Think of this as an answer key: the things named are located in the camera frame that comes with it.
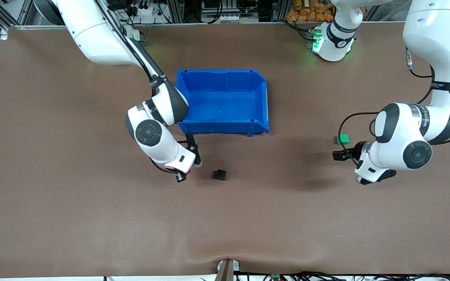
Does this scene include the blue plastic storage bin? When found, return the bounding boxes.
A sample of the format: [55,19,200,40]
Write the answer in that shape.
[176,69,270,137]

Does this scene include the metal table edge clamp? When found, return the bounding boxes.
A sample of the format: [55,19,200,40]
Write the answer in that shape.
[215,259,241,281]

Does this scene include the orange snack bags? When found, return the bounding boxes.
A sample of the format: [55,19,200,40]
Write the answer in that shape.
[286,0,335,22]

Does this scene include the grey socket strip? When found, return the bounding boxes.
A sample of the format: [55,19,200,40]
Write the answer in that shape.
[205,14,257,23]

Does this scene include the white power strip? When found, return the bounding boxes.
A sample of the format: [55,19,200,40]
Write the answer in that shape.
[110,0,155,17]

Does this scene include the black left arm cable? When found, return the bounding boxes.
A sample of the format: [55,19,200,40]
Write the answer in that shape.
[338,112,380,166]

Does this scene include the black cable bundle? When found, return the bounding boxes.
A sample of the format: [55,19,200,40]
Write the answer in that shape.
[245,271,450,281]

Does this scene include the aluminium frame post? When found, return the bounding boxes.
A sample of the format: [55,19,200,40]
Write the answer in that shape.
[166,0,184,24]

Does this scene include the aluminium frame profile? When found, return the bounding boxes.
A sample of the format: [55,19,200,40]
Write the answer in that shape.
[0,0,34,30]

